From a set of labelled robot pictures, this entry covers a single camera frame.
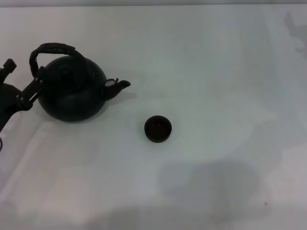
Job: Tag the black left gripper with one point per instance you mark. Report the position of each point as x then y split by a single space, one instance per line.
8 100

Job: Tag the black round teapot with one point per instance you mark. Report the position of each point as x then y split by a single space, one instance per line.
72 95

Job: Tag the small dark teacup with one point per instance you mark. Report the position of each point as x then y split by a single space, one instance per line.
158 130

